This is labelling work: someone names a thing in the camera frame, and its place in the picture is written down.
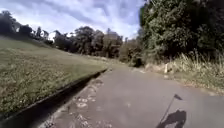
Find row of trees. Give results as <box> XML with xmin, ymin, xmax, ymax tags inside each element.
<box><xmin>0</xmin><ymin>10</ymin><xmax>144</xmax><ymax>68</ymax></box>

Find grey asphalt path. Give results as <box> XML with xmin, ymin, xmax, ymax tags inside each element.
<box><xmin>31</xmin><ymin>65</ymin><xmax>224</xmax><ymax>128</ymax></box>

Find white building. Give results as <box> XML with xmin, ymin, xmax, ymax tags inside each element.
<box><xmin>47</xmin><ymin>30</ymin><xmax>63</xmax><ymax>43</ymax></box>

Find dark kerb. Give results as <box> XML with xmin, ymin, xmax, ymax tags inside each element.
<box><xmin>0</xmin><ymin>68</ymin><xmax>109</xmax><ymax>128</ymax></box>

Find grass slope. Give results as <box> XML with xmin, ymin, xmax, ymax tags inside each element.
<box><xmin>0</xmin><ymin>35</ymin><xmax>116</xmax><ymax>118</ymax></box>

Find large dark green trees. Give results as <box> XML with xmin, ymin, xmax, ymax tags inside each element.
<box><xmin>137</xmin><ymin>0</ymin><xmax>224</xmax><ymax>64</ymax></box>

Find tall dry grass verge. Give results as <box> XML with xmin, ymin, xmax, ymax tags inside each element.
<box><xmin>143</xmin><ymin>51</ymin><xmax>224</xmax><ymax>96</ymax></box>

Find short pale post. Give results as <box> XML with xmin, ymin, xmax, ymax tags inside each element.
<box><xmin>164</xmin><ymin>63</ymin><xmax>169</xmax><ymax>75</ymax></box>

